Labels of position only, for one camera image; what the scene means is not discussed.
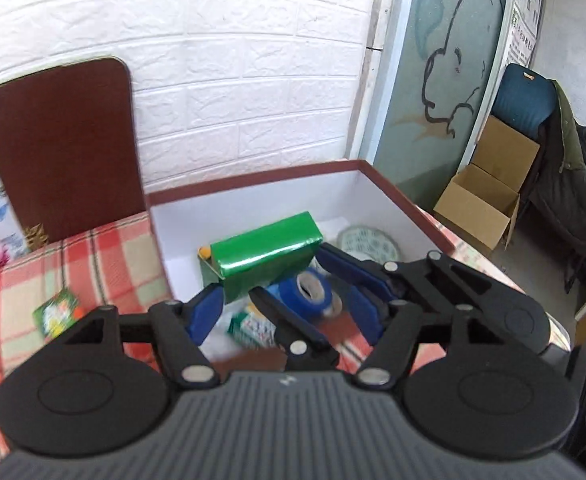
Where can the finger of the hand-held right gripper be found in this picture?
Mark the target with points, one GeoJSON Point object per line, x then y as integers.
{"type": "Point", "coordinates": [298, 335]}
{"type": "Point", "coordinates": [353, 270]}

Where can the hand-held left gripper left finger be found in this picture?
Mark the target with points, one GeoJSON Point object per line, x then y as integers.
{"type": "Point", "coordinates": [205, 310]}

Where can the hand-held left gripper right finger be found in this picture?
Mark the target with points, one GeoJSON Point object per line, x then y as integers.
{"type": "Point", "coordinates": [370, 315]}

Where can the clear tape roll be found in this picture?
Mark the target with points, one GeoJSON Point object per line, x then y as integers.
{"type": "Point", "coordinates": [368, 242]}

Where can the blue tape roll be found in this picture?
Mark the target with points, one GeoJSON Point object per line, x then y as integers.
{"type": "Point", "coordinates": [293, 295]}

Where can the green cardboard box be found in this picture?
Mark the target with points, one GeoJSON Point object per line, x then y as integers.
{"type": "Point", "coordinates": [263, 255]}

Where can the brown storage box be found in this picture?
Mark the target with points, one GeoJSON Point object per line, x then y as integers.
{"type": "Point", "coordinates": [253, 200]}

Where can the green white packet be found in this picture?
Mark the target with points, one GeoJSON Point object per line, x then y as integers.
{"type": "Point", "coordinates": [250, 330]}

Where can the plaid blanket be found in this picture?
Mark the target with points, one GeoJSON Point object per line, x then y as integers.
{"type": "Point", "coordinates": [113, 260]}

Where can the open cardboard box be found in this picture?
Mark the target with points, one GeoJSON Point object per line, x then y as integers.
{"type": "Point", "coordinates": [478, 205]}

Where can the dark olive coat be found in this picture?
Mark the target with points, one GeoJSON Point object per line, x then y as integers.
{"type": "Point", "coordinates": [563, 185]}

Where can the small green patterned packet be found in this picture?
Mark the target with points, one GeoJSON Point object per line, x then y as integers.
{"type": "Point", "coordinates": [55, 310]}

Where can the cartoon painted panel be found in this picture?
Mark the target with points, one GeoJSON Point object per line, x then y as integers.
{"type": "Point", "coordinates": [423, 135]}

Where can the brown headboard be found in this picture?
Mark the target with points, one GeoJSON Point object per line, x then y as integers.
{"type": "Point", "coordinates": [58, 150]}

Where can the wall poster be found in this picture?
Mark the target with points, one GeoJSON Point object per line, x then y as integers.
{"type": "Point", "coordinates": [525, 20]}

